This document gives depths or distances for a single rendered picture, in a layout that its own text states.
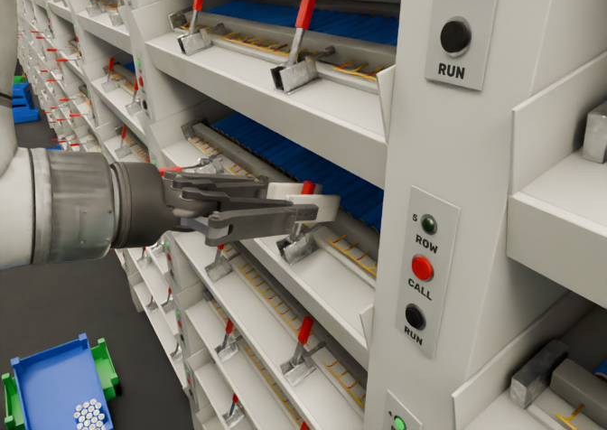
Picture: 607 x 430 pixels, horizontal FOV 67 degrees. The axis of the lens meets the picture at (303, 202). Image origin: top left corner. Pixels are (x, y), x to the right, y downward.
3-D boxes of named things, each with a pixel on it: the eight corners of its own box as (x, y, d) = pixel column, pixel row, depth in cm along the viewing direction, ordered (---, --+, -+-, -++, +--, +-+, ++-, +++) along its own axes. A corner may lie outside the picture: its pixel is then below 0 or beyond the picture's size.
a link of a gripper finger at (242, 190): (172, 221, 43) (165, 216, 44) (265, 210, 51) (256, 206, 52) (178, 182, 42) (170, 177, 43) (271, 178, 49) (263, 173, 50)
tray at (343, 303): (376, 380, 43) (360, 314, 37) (169, 169, 88) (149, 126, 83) (516, 268, 49) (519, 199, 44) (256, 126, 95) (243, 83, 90)
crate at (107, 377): (13, 442, 129) (4, 423, 126) (9, 393, 145) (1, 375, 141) (122, 395, 144) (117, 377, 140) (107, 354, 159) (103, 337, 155)
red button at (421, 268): (425, 285, 31) (429, 265, 30) (409, 273, 32) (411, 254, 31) (436, 280, 31) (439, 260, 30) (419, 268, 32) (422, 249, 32)
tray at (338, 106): (395, 196, 34) (368, 3, 26) (154, 67, 79) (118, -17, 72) (562, 90, 41) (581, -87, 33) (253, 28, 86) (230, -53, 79)
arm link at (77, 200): (33, 287, 33) (119, 278, 37) (37, 170, 30) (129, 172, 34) (24, 233, 40) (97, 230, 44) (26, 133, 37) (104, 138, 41)
